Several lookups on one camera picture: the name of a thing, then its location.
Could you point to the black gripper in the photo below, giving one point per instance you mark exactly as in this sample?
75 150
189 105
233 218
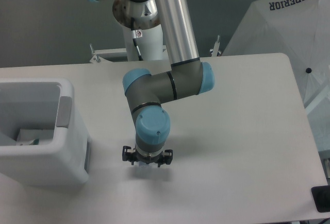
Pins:
160 158

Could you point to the crushed clear plastic bottle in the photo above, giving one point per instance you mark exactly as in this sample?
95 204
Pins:
142 165

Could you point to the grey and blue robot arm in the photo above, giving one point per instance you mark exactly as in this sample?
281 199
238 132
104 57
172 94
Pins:
146 92

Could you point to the white plastic trash can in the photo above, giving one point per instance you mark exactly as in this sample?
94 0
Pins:
43 103

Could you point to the white paper trash in bin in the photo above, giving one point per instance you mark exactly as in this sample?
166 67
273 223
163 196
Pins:
28 137

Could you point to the black device at table edge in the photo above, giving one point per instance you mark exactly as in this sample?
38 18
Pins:
321 198

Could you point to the white umbrella with lettering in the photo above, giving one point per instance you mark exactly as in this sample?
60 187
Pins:
300 30

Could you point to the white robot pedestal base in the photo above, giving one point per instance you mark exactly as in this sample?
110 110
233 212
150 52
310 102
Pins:
140 45

